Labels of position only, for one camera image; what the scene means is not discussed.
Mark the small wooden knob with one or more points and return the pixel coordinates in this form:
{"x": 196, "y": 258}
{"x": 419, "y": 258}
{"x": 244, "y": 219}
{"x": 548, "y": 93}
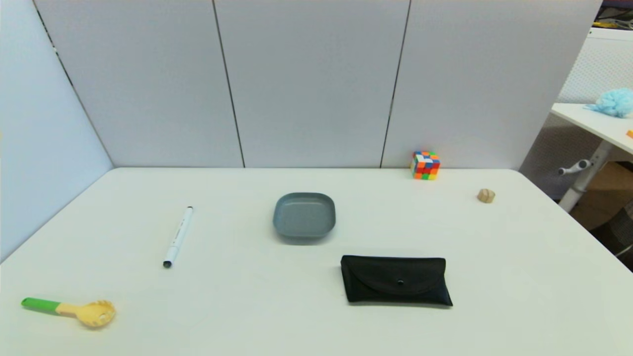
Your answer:
{"x": 486, "y": 196}

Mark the white side table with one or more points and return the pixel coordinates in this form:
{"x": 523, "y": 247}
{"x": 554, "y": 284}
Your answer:
{"x": 601, "y": 128}

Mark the grey square plate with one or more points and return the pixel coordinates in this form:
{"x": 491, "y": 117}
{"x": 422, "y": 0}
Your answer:
{"x": 304, "y": 216}

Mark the white pegboard panel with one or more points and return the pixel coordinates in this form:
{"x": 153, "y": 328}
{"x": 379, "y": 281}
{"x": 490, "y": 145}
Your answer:
{"x": 601, "y": 64}

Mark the light blue fluffy ball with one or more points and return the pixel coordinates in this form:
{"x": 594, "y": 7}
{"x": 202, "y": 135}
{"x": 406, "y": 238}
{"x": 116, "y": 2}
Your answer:
{"x": 615, "y": 102}

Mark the brown cardboard box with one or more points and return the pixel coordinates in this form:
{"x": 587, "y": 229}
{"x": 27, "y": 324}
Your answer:
{"x": 610, "y": 193}

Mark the white marker with black cap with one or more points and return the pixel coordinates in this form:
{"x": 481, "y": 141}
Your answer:
{"x": 177, "y": 237}

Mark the dark mesh object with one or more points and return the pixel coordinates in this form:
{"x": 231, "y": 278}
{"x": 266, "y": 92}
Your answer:
{"x": 618, "y": 237}

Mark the black snap pouch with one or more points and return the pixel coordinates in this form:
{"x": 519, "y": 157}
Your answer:
{"x": 395, "y": 281}

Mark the multicoloured puzzle cube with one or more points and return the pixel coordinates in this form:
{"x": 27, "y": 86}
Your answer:
{"x": 425, "y": 165}

